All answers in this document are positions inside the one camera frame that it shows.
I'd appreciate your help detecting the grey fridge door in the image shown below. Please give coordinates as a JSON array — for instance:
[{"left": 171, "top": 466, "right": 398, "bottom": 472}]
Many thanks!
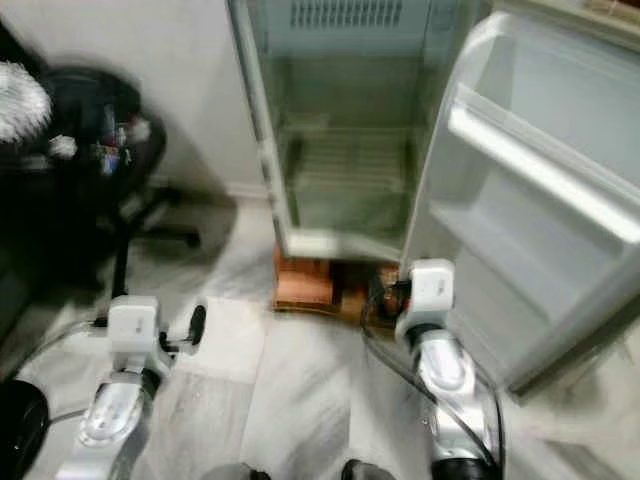
[{"left": 400, "top": 0, "right": 640, "bottom": 396}]

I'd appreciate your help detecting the open grey fridge cabinet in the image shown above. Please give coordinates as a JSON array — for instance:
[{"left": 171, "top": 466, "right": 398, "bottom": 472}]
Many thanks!
[{"left": 228, "top": 0, "right": 496, "bottom": 263}]

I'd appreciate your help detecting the round black glossy object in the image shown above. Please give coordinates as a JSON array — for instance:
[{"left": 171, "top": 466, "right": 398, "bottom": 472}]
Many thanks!
[{"left": 0, "top": 378, "right": 51, "bottom": 480}]

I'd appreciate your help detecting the black office chair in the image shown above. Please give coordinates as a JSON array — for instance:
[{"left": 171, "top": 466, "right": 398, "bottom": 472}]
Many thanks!
[{"left": 15, "top": 65, "right": 201, "bottom": 301}]

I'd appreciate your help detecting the white fluffy duster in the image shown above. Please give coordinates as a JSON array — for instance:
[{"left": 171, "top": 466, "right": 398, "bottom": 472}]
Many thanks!
[{"left": 0, "top": 62, "right": 53, "bottom": 146}]

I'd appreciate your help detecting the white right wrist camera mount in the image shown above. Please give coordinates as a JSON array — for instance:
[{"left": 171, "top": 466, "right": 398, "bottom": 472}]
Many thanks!
[{"left": 408, "top": 258, "right": 456, "bottom": 331}]

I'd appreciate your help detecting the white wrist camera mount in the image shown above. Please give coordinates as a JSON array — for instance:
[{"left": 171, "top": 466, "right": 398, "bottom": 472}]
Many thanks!
[
  {"left": 408, "top": 258, "right": 456, "bottom": 331},
  {"left": 108, "top": 295, "right": 161, "bottom": 373}
]

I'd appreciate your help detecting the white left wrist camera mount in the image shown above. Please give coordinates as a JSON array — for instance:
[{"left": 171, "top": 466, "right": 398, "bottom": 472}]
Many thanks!
[{"left": 108, "top": 295, "right": 161, "bottom": 373}]

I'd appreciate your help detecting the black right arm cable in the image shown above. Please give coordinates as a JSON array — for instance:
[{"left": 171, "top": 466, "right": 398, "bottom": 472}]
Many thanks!
[{"left": 360, "top": 290, "right": 506, "bottom": 471}]

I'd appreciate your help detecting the fridge wire shelf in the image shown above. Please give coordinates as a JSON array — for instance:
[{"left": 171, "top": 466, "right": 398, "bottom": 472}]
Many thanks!
[{"left": 285, "top": 128, "right": 421, "bottom": 196}]

